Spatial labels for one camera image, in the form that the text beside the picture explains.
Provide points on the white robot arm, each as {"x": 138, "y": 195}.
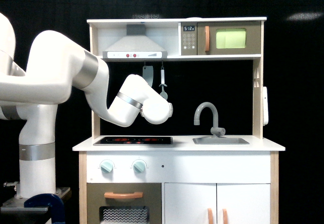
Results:
{"x": 56, "y": 64}

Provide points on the grey toy faucet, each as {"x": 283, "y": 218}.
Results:
{"x": 215, "y": 130}

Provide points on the toy pizza cutter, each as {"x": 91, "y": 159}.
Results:
{"x": 163, "y": 94}

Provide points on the toy cleaver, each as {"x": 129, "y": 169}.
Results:
{"x": 148, "y": 74}

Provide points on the toy range hood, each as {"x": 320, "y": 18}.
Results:
{"x": 135, "y": 45}

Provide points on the grey toy sink basin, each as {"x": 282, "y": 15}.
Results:
{"x": 220, "y": 141}

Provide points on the right mint stove knob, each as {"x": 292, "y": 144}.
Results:
{"x": 139, "y": 166}

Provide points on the mint stove knob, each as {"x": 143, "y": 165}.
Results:
{"x": 139, "y": 166}
{"x": 107, "y": 166}

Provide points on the black toy stovetop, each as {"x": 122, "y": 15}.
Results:
{"x": 136, "y": 140}

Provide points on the white toy kitchen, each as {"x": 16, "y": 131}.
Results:
{"x": 232, "y": 83}

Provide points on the left mint stove knob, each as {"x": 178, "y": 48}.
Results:
{"x": 107, "y": 166}

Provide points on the toy microwave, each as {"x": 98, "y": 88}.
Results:
{"x": 220, "y": 38}

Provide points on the left white cabinet door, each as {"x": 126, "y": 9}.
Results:
{"x": 190, "y": 203}

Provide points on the white cabinet door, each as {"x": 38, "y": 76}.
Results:
{"x": 244, "y": 203}
{"x": 190, "y": 203}

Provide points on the toy oven door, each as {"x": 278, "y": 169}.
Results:
{"x": 124, "y": 203}

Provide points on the right white cabinet door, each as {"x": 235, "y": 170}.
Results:
{"x": 244, "y": 203}

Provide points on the blue clamp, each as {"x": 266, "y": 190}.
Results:
{"x": 52, "y": 201}

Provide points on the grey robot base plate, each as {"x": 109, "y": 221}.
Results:
{"x": 13, "y": 211}

